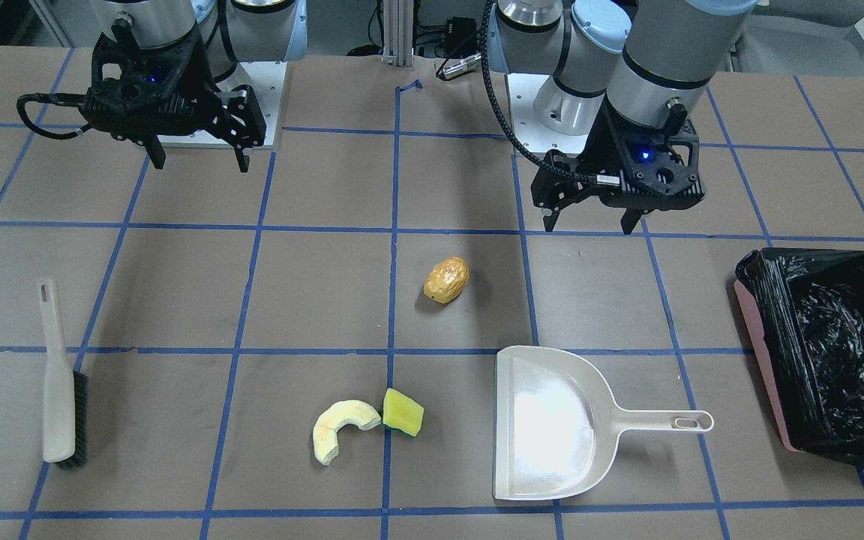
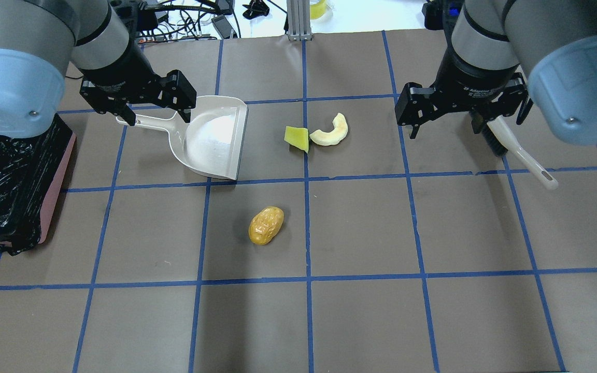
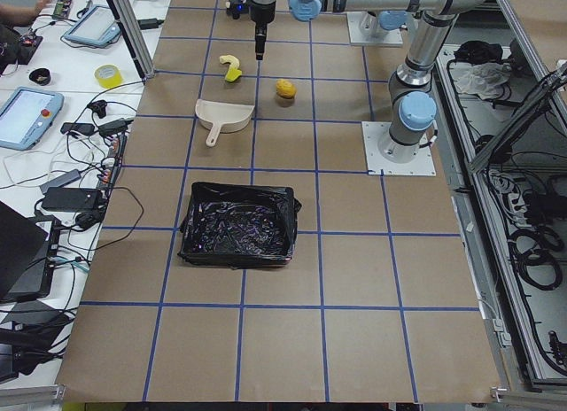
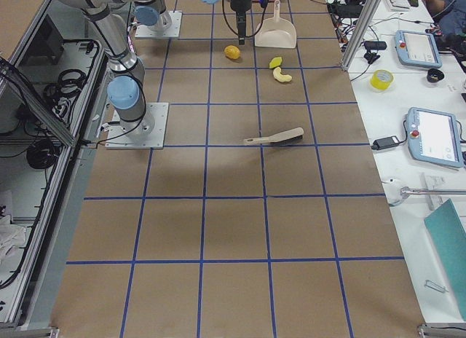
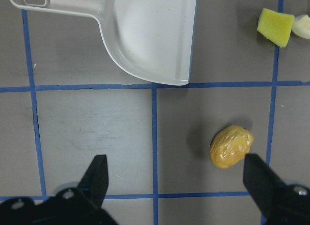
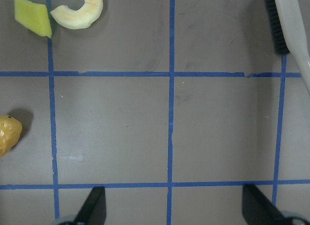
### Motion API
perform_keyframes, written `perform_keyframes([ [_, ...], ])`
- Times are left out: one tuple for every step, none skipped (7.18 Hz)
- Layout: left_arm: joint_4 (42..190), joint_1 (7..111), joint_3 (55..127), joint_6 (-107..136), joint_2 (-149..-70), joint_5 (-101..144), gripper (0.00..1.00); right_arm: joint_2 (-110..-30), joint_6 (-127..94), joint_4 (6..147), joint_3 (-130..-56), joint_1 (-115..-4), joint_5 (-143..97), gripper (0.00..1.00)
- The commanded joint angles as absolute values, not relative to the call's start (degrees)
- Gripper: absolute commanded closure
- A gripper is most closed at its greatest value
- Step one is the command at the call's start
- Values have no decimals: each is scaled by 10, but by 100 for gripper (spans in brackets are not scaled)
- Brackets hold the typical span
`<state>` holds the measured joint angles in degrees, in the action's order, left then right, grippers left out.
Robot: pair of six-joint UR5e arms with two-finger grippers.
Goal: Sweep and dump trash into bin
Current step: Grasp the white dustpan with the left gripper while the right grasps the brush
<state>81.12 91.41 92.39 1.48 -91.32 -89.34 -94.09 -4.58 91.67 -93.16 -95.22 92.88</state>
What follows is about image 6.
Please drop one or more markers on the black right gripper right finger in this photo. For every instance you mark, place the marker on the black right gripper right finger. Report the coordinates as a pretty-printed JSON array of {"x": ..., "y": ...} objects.
[{"x": 257, "y": 208}]

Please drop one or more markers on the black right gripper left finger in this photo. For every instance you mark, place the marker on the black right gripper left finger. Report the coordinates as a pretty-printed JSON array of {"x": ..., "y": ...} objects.
[{"x": 93, "y": 211}]

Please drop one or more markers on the yellow food piece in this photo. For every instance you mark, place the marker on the yellow food piece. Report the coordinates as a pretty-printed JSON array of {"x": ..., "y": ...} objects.
[{"x": 10, "y": 131}]

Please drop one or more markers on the pale apple slice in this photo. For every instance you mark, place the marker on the pale apple slice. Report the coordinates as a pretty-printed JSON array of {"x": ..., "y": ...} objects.
[{"x": 82, "y": 18}]

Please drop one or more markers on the yellow green sponge piece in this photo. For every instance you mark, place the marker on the yellow green sponge piece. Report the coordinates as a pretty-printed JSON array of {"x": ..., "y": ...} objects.
[{"x": 33, "y": 16}]

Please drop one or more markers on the beige hand brush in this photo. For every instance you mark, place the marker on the beige hand brush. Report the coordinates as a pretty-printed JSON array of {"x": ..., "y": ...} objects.
[{"x": 288, "y": 34}]

